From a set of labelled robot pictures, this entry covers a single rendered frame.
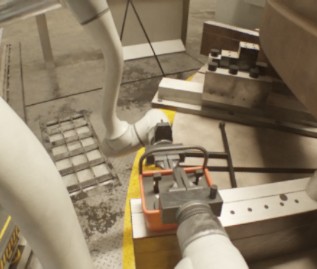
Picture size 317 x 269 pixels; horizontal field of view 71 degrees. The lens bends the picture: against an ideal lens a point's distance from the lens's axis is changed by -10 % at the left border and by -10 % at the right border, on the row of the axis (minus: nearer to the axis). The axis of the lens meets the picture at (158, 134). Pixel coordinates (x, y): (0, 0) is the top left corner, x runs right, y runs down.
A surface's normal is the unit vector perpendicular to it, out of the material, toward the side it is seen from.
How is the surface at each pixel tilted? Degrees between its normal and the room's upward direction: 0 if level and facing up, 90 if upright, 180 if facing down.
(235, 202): 0
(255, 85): 90
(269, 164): 0
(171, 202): 13
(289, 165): 0
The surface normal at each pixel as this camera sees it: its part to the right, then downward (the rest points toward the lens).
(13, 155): 0.77, -0.04
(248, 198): 0.04, -0.77
